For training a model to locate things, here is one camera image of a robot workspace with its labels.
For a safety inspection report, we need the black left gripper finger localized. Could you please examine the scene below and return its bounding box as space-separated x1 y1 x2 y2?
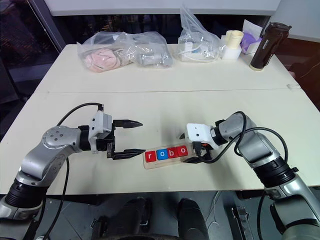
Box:
113 119 144 130
111 148 147 161

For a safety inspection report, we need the red letter tile o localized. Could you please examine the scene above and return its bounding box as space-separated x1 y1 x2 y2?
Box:
176 145 189 158

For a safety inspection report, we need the thin white floor cable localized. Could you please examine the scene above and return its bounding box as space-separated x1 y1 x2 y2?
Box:
210 191 224 224

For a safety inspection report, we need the dark rounded shape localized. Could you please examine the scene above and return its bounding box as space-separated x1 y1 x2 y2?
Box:
116 197 154 240
177 198 210 240

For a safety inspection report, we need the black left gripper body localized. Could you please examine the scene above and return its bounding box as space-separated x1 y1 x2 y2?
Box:
96 119 117 160

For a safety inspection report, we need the pink plush toy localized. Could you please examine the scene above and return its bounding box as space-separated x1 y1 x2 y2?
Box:
84 48 121 74

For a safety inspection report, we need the clear bag with pink plush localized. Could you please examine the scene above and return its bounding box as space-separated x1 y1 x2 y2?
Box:
76 32 131 74

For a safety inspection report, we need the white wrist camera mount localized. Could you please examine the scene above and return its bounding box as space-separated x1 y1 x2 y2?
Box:
89 109 113 154
185 122 217 151

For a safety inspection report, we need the purple tissue pack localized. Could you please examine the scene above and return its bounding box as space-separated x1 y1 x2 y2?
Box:
239 19 266 55

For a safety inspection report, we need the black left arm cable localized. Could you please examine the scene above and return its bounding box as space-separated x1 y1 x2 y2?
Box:
41 102 105 240

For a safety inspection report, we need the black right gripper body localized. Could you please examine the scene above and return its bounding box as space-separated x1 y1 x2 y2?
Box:
192 141 215 163

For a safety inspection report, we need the black drink bottle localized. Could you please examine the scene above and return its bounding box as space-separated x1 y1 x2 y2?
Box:
249 21 293 72

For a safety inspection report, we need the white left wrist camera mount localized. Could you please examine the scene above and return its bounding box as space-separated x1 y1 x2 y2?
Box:
89 109 113 154

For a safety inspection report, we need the red letter tile r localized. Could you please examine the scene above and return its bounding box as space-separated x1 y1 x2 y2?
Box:
144 150 158 163

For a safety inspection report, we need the clear bag with grey parts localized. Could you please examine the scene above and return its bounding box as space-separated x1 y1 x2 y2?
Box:
116 31 174 69

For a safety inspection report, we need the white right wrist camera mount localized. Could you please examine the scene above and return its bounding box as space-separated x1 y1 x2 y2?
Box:
185 122 217 151

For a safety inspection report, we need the clear bag with white cables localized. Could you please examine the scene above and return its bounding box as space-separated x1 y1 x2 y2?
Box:
173 5 225 63

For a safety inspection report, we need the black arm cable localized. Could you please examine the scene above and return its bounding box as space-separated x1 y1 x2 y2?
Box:
41 102 105 240
193 111 290 232

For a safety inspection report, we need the red letter tile b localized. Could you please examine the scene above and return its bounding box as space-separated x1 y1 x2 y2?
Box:
166 147 179 160

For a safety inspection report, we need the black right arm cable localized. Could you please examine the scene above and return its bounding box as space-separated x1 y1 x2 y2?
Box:
193 111 290 232

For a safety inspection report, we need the cream cylindrical cup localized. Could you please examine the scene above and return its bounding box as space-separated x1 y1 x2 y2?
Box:
225 29 244 50

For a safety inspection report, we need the wooden letter tray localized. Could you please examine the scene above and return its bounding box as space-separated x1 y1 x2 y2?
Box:
142 146 199 171

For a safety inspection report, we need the black metal bracket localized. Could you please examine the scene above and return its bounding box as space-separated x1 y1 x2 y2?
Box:
90 216 106 236
230 206 250 234

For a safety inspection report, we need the blue letter tile o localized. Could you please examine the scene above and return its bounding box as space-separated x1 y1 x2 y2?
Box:
156 149 169 161

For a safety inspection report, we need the grey metal partition frame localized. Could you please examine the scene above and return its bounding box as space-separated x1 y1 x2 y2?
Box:
31 0 65 52

